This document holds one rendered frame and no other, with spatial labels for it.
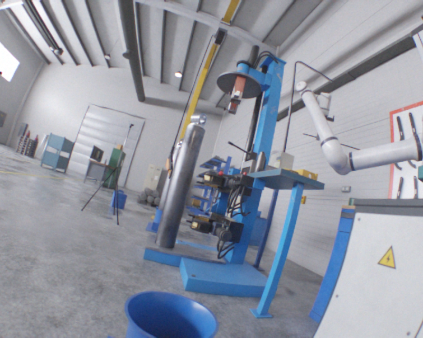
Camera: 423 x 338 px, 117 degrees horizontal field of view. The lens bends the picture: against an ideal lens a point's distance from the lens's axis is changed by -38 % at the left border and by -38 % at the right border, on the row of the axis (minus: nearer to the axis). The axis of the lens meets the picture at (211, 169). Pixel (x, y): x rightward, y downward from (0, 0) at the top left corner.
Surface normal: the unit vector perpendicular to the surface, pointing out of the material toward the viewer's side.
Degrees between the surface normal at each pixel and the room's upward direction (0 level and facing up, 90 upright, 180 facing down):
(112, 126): 90
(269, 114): 90
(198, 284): 90
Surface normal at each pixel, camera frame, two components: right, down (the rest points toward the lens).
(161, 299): 0.48, -0.47
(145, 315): 0.79, 0.12
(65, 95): 0.23, -0.08
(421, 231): -0.95, -0.27
